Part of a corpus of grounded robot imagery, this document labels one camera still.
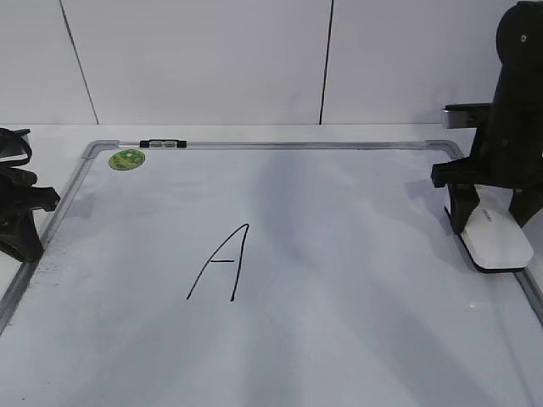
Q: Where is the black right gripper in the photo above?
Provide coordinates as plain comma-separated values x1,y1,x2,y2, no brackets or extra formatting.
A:
431,126,543,234

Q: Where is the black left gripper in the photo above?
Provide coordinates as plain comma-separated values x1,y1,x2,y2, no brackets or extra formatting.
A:
1,128,60,262

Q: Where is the white whiteboard eraser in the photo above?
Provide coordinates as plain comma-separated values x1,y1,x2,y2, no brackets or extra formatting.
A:
445,185,534,273

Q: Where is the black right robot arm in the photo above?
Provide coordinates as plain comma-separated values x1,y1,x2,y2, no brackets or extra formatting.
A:
431,1,542,234

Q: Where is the round green magnet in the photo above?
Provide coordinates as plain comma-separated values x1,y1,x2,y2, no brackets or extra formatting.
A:
109,149,146,171

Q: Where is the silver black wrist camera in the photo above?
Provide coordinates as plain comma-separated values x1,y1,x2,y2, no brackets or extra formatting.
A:
441,103,492,129

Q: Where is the black hanging clip on frame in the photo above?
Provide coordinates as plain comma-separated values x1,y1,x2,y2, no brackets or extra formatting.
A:
139,139,188,149

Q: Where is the white board with aluminium frame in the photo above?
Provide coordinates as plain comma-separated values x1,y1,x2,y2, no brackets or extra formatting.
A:
1,142,542,406

